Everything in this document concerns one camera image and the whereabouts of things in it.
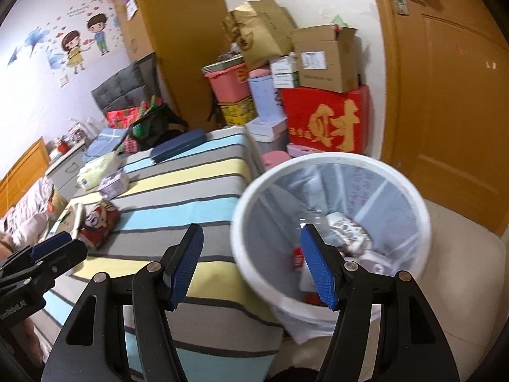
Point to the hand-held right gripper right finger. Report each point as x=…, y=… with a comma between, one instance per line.
x=318, y=270

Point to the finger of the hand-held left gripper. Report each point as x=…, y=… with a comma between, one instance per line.
x=65, y=256
x=51, y=243

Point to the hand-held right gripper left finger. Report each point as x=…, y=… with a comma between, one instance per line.
x=185, y=270

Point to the red cartoon snack packet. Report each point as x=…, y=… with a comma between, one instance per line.
x=99, y=225

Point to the patterned paper cup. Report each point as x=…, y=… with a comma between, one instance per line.
x=350, y=230

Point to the white round trash bin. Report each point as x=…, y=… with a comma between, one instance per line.
x=258, y=278

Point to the translucent white bin liner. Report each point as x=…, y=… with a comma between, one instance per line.
x=338, y=191

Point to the small purple box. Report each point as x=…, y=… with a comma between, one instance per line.
x=113, y=183

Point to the pink bedding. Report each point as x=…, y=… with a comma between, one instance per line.
x=32, y=223

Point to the brown plush blanket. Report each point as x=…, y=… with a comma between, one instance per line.
x=4, y=243

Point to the striped tablecloth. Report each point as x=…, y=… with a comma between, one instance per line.
x=179, y=207

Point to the grey nightstand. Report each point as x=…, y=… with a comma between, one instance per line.
x=63, y=167

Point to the wooden headboard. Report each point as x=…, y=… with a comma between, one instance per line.
x=28, y=167

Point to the pale green tissue pack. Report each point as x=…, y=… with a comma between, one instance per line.
x=97, y=171

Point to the red jar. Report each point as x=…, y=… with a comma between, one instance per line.
x=62, y=147

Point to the folded blue cloth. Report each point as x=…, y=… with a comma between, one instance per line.
x=103, y=141

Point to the pink plastic lid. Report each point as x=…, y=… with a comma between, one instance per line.
x=276, y=159

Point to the pink floral box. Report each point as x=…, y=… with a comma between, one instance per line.
x=302, y=150

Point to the dark blue glasses case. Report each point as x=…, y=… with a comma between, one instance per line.
x=179, y=146

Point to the grey storage bin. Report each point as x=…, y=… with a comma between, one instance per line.
x=272, y=145

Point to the red plaid cloth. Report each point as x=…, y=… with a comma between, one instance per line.
x=119, y=117

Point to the dark plaid tote bag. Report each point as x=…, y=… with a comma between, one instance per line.
x=159, y=127

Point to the red gift box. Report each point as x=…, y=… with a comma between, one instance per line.
x=302, y=119

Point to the white shallow box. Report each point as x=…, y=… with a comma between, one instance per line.
x=266, y=126

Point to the yellow patterned box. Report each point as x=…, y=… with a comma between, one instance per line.
x=238, y=113

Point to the grey cushioned chair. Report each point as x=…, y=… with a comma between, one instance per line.
x=119, y=83

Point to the lavender bucket with pink lid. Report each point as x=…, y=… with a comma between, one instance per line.
x=264, y=99

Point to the pink storage bin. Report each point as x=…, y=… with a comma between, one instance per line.
x=228, y=85

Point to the white box with green stripe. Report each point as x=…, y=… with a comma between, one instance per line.
x=286, y=80

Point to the open cardboard box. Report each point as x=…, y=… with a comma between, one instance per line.
x=338, y=71

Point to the wooden door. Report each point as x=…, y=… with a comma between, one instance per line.
x=449, y=107

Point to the green patterned flat box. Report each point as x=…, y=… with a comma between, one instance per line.
x=222, y=64

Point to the white small box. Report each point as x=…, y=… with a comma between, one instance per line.
x=284, y=63

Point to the wooden wardrobe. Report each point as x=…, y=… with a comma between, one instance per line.
x=187, y=47

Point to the brown paper bag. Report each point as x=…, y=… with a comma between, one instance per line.
x=262, y=32

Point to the white hanging tag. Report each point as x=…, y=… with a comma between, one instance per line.
x=131, y=9

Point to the green paper sheet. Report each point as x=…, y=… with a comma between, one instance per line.
x=338, y=22

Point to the white wall switch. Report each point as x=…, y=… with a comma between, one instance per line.
x=63, y=80

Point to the cartoon couple wall sticker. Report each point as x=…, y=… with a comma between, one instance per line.
x=75, y=51

